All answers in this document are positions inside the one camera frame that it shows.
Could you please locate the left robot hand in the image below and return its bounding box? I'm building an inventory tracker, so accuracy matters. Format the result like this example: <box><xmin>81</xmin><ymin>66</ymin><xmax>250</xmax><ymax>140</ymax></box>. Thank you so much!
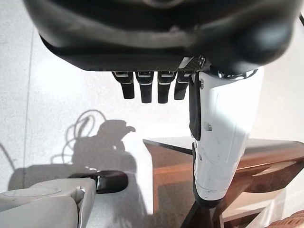
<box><xmin>22</xmin><ymin>0</ymin><xmax>301</xmax><ymax>209</ymax></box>

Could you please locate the silver left robot leg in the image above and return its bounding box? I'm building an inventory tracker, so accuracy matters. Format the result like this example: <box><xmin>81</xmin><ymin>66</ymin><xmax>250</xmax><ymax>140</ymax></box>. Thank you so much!
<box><xmin>0</xmin><ymin>170</ymin><xmax>129</xmax><ymax>228</ymax></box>

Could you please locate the rectangular wicker laundry basket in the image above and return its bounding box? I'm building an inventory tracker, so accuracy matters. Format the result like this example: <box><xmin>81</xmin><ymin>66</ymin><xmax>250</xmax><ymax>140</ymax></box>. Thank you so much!
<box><xmin>268</xmin><ymin>210</ymin><xmax>304</xmax><ymax>228</ymax></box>

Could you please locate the glossy brown curved stool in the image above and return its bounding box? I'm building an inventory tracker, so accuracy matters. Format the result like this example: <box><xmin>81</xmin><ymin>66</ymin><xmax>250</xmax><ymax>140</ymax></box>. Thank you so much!
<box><xmin>142</xmin><ymin>136</ymin><xmax>304</xmax><ymax>228</ymax></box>

